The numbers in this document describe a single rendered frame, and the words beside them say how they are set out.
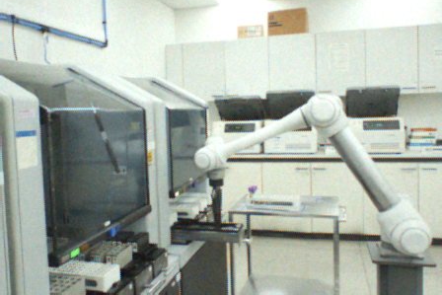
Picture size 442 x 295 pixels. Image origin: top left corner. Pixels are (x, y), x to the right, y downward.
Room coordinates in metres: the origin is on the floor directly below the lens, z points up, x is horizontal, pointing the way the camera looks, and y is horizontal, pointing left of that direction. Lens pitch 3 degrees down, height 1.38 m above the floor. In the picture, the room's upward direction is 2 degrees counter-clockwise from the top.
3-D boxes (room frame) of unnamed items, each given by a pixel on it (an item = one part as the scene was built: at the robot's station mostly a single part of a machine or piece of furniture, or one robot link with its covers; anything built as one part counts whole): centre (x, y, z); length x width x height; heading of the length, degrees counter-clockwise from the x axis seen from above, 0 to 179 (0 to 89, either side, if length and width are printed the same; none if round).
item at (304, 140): (4.37, -0.81, 1.24); 0.62 x 0.56 x 0.69; 165
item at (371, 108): (4.14, -1.63, 1.25); 0.62 x 0.56 x 0.69; 164
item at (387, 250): (1.79, -0.82, 0.73); 0.22 x 0.18 x 0.06; 165
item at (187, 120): (2.24, 0.40, 1.28); 0.61 x 0.51 x 0.63; 165
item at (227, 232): (1.95, 0.22, 0.78); 0.73 x 0.14 x 0.09; 75
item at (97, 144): (1.41, 0.62, 1.28); 0.61 x 0.51 x 0.63; 165
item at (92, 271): (1.30, 0.51, 0.83); 0.30 x 0.10 x 0.06; 75
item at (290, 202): (2.21, -0.29, 0.85); 0.30 x 0.10 x 0.06; 72
